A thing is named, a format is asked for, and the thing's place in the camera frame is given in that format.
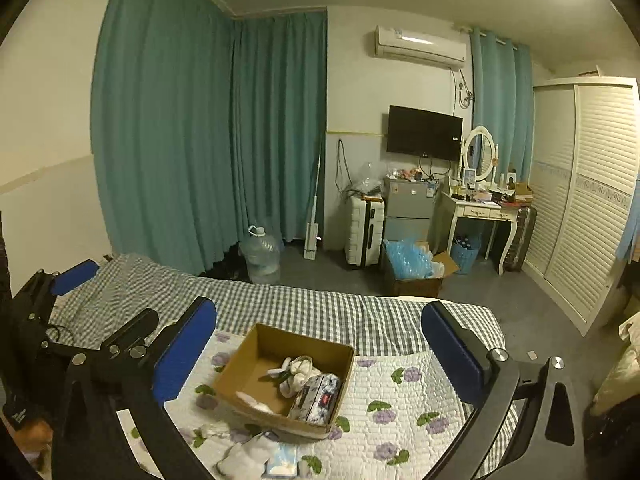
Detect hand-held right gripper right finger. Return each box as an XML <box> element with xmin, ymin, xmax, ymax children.
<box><xmin>421</xmin><ymin>301</ymin><xmax>587</xmax><ymax>480</ymax></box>

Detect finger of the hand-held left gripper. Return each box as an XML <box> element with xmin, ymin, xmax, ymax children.
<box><xmin>44</xmin><ymin>308</ymin><xmax>160</xmax><ymax>361</ymax></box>
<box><xmin>12</xmin><ymin>259</ymin><xmax>100</xmax><ymax>356</ymax></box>

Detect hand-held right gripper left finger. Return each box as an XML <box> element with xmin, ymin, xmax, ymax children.
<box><xmin>52</xmin><ymin>297</ymin><xmax>218</xmax><ymax>480</ymax></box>

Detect white cotton pad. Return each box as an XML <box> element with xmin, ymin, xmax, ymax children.
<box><xmin>235</xmin><ymin>391</ymin><xmax>274</xmax><ymax>415</ymax></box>

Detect small white floral cloth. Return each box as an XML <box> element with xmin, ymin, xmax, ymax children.
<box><xmin>192</xmin><ymin>421</ymin><xmax>231</xmax><ymax>444</ymax></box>

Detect white socks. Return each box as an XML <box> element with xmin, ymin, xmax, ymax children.
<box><xmin>270</xmin><ymin>355</ymin><xmax>322</xmax><ymax>399</ymax></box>
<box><xmin>216</xmin><ymin>430</ymin><xmax>281</xmax><ymax>478</ymax></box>

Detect patterned tissue pack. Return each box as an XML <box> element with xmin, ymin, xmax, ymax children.
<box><xmin>288</xmin><ymin>372</ymin><xmax>343</xmax><ymax>424</ymax></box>

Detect light blue tissue pack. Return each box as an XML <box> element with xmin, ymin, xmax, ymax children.
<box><xmin>265</xmin><ymin>447</ymin><xmax>301</xmax><ymax>479</ymax></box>

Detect person's left hand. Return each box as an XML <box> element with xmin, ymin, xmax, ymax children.
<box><xmin>14</xmin><ymin>420</ymin><xmax>54</xmax><ymax>470</ymax></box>

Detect white floral quilt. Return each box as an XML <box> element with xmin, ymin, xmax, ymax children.
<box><xmin>117</xmin><ymin>330</ymin><xmax>501</xmax><ymax>480</ymax></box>

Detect cardboard box of bottles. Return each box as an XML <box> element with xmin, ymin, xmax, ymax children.
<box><xmin>382</xmin><ymin>240</ymin><xmax>461</xmax><ymax>299</ymax></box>

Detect dark bag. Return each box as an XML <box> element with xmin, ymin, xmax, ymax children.
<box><xmin>199</xmin><ymin>242</ymin><xmax>252</xmax><ymax>282</ymax></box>

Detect blue plastic basket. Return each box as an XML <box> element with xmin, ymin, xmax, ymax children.
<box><xmin>452</xmin><ymin>237</ymin><xmax>482</xmax><ymax>276</ymax></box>

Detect pile of blue plastic bottles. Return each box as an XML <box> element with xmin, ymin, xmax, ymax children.
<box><xmin>384</xmin><ymin>237</ymin><xmax>435</xmax><ymax>281</ymax></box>

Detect clear water jug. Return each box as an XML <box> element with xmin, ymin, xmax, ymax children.
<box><xmin>239</xmin><ymin>226</ymin><xmax>282</xmax><ymax>286</ymax></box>

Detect dark suitcase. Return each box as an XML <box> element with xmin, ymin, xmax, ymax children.
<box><xmin>502</xmin><ymin>205</ymin><xmax>539</xmax><ymax>274</ymax></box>

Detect white dressing table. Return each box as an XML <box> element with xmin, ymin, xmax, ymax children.
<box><xmin>440</xmin><ymin>190</ymin><xmax>524</xmax><ymax>276</ymax></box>

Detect white suitcase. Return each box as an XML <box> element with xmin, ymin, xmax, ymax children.
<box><xmin>344</xmin><ymin>194</ymin><xmax>387</xmax><ymax>269</ymax></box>

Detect grey mini fridge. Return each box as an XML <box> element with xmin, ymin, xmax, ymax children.
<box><xmin>382</xmin><ymin>176</ymin><xmax>436</xmax><ymax>244</ymax></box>

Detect large teal curtain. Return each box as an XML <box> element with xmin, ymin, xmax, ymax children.
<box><xmin>91</xmin><ymin>0</ymin><xmax>237</xmax><ymax>278</ymax></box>

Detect white flat mop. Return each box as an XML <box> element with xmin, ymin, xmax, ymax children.
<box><xmin>302</xmin><ymin>142</ymin><xmax>324</xmax><ymax>261</ymax></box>

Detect cream bag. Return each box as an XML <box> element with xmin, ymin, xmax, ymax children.
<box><xmin>592</xmin><ymin>310</ymin><xmax>640</xmax><ymax>417</ymax></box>

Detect clear plastic bag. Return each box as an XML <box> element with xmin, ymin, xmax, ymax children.
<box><xmin>357</xmin><ymin>161</ymin><xmax>386</xmax><ymax>196</ymax></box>

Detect oval vanity mirror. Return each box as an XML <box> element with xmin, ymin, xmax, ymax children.
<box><xmin>461</xmin><ymin>126</ymin><xmax>496</xmax><ymax>184</ymax></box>

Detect white louvred wardrobe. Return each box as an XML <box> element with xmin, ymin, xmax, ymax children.
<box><xmin>522</xmin><ymin>77</ymin><xmax>640</xmax><ymax>338</ymax></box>

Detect light blue cloth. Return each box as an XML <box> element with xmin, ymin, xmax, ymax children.
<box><xmin>617</xmin><ymin>220</ymin><xmax>640</xmax><ymax>264</ymax></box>

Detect teal corner curtain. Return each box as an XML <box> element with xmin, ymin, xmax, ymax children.
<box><xmin>230</xmin><ymin>12</ymin><xmax>328</xmax><ymax>257</ymax></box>

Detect narrow teal curtain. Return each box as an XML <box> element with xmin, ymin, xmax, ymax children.
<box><xmin>469</xmin><ymin>27</ymin><xmax>534</xmax><ymax>182</ymax></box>

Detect air conditioner pipe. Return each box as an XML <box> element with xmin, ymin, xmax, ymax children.
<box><xmin>452</xmin><ymin>67</ymin><xmax>474</xmax><ymax>111</ymax></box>

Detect white air conditioner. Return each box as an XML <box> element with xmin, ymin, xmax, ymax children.
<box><xmin>375</xmin><ymin>25</ymin><xmax>468</xmax><ymax>69</ymax></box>

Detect black wall cable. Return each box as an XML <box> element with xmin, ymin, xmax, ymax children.
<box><xmin>335</xmin><ymin>139</ymin><xmax>352</xmax><ymax>196</ymax></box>

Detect black wall television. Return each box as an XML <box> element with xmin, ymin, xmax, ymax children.
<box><xmin>386</xmin><ymin>105</ymin><xmax>464</xmax><ymax>161</ymax></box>

